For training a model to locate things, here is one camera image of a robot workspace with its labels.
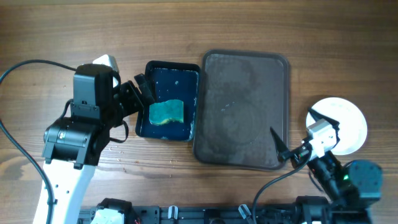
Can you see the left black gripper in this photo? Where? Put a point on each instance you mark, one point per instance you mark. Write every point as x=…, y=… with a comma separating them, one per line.
x=129, y=89

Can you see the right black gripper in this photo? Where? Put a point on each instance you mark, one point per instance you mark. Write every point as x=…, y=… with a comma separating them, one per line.
x=301, y=155

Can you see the teal yellow sponge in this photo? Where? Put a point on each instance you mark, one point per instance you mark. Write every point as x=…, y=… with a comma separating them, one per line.
x=166, y=112

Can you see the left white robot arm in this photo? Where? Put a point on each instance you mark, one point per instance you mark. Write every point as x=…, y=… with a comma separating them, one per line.
x=73, y=144

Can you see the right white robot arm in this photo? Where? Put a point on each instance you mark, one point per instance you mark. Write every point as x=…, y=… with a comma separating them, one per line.
x=350, y=189

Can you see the black water tray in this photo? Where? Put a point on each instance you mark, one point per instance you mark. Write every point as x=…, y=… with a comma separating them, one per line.
x=171, y=81

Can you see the brown serving tray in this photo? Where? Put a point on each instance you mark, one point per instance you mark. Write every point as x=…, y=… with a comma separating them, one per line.
x=243, y=97

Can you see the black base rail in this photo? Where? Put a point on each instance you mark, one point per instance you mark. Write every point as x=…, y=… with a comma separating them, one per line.
x=202, y=214

